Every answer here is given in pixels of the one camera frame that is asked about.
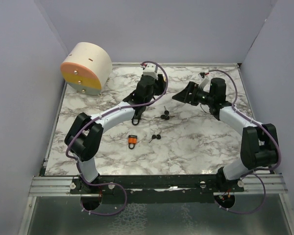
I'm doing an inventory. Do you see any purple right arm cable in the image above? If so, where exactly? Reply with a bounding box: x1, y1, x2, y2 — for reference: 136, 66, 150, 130
205, 69, 282, 215

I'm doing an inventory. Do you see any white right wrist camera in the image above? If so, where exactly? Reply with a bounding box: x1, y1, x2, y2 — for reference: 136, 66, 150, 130
199, 71, 210, 89

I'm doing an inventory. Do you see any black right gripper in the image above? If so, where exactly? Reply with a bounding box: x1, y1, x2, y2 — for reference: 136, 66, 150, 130
172, 81, 214, 106

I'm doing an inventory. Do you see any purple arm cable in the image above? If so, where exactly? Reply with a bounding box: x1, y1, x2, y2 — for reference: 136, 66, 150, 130
65, 60, 169, 216
205, 69, 282, 215

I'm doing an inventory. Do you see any orange black padlock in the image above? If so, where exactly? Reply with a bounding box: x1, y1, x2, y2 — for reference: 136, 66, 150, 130
128, 135, 138, 150

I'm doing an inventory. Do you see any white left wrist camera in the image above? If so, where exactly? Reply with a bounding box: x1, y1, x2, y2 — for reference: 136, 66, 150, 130
142, 63, 158, 80

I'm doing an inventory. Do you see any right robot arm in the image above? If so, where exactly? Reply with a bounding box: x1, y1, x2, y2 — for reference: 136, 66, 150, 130
172, 78, 278, 191

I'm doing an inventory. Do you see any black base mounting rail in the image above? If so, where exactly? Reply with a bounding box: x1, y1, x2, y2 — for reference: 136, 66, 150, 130
70, 174, 244, 204

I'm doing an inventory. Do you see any black head key bunch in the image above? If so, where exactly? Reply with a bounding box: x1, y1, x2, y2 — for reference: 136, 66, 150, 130
148, 133, 162, 143
160, 106, 170, 120

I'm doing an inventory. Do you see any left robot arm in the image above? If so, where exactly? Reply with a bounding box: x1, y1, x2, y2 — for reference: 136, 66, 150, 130
64, 74, 168, 193

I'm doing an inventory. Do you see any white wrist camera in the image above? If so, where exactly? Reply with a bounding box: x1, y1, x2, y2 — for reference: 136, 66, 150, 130
142, 63, 158, 80
199, 71, 210, 89

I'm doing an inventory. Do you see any beige cylindrical drum box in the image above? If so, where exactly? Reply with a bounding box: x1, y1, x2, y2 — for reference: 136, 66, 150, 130
60, 42, 113, 95

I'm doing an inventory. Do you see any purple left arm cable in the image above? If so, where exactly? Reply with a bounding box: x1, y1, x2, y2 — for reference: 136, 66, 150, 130
65, 60, 169, 216

